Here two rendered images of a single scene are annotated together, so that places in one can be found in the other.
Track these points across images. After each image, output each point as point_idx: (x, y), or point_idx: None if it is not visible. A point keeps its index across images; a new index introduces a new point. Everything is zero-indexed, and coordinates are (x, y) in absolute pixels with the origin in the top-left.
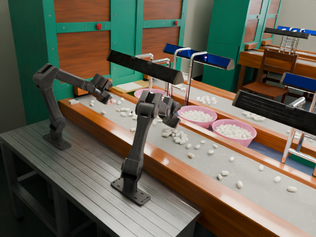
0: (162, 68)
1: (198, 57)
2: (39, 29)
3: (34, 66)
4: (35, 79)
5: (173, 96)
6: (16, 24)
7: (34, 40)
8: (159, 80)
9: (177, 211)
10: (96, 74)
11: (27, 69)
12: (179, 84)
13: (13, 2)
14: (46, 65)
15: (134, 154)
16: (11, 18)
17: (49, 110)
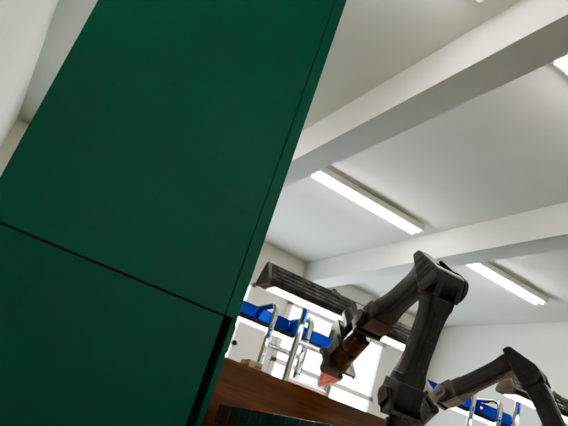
0: (401, 325)
1: (286, 327)
2: (259, 154)
3: (156, 228)
4: (446, 275)
5: None
6: (106, 83)
7: (208, 164)
8: (319, 352)
9: None
10: (357, 305)
11: (89, 226)
12: None
13: (140, 33)
14: (425, 253)
15: None
16: (84, 56)
17: (427, 359)
